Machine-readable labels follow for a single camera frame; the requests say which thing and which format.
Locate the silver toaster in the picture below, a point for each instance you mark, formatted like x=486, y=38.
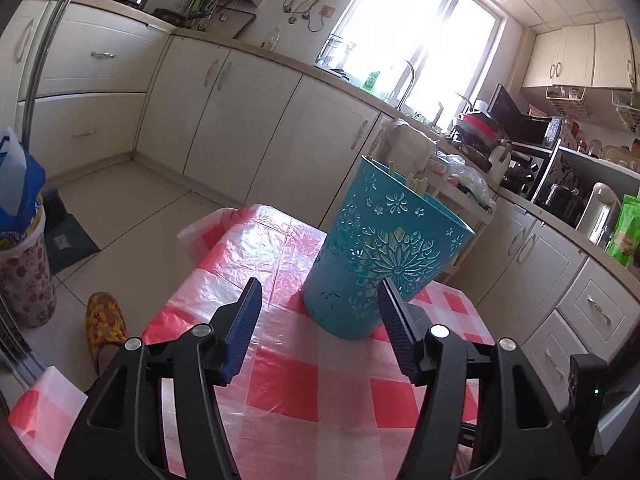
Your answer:
x=557, y=200

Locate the green packet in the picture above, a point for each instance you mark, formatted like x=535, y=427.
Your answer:
x=372, y=81

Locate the metal dish rack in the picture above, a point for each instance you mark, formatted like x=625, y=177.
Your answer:
x=210, y=5

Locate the white sack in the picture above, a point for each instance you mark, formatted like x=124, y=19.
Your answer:
x=410, y=145

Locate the cream side cabinets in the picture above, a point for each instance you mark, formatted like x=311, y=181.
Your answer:
x=550, y=270

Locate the chrome faucet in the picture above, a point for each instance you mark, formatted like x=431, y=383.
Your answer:
x=411, y=72

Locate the blue and white bag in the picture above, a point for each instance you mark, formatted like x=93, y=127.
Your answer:
x=25, y=180

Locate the silver thermos jug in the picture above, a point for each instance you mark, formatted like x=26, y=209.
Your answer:
x=597, y=215

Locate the black toaster oven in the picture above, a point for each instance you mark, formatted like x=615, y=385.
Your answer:
x=542, y=132

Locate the green food bag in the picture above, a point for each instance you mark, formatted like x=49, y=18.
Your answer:
x=625, y=232

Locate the floral waste bin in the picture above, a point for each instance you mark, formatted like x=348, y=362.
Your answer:
x=25, y=285

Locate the white trolley rack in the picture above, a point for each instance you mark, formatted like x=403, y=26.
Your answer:
x=480, y=215

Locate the bunch of chopsticks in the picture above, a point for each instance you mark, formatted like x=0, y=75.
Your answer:
x=422, y=187

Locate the cream lower door cabinets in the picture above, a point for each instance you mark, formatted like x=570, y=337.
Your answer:
x=240, y=110

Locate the black floral shelf unit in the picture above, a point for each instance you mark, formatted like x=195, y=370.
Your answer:
x=552, y=175

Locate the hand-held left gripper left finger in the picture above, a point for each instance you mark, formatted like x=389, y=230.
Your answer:
x=244, y=325

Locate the cream upper cabinets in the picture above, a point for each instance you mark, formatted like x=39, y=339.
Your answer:
x=575, y=55

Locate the red checked plastic tablecloth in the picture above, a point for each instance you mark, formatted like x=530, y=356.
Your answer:
x=300, y=385

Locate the kitchen window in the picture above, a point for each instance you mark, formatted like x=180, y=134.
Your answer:
x=440, y=35

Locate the teal perforated plastic basket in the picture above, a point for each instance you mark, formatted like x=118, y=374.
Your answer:
x=350, y=270

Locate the cream drawer cabinet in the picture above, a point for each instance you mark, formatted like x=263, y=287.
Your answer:
x=100, y=70

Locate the clear plastic bag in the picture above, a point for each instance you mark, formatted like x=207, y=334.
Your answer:
x=465, y=180

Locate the metal tube frame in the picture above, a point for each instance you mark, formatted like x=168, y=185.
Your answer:
x=47, y=30

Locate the clear bottle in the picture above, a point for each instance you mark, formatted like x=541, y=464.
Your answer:
x=272, y=40

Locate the small white jug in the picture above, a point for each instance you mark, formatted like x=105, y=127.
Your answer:
x=500, y=162

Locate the white stool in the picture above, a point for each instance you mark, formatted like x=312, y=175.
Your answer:
x=622, y=420

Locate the yellow floral slipper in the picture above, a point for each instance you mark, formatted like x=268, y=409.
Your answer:
x=105, y=320

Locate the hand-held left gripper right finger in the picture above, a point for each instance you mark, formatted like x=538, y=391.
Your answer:
x=396, y=330

